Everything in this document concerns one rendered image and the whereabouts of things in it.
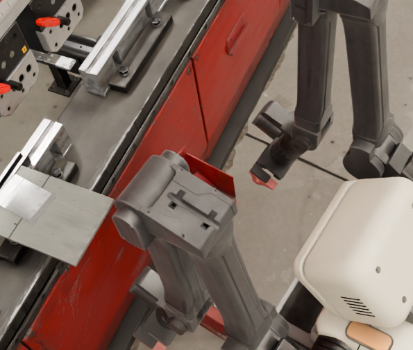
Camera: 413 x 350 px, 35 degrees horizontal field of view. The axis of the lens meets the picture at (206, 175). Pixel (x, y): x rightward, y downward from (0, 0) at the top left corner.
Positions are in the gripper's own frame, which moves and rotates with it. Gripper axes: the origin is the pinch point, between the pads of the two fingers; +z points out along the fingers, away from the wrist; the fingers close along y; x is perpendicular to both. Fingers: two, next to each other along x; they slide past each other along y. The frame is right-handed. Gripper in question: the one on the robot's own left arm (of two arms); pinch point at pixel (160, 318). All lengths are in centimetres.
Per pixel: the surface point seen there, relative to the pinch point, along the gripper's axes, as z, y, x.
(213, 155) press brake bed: 110, -88, -7
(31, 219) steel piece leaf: 15.0, -3.2, -35.1
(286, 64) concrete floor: 114, -149, -5
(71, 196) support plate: 15.6, -13.2, -31.5
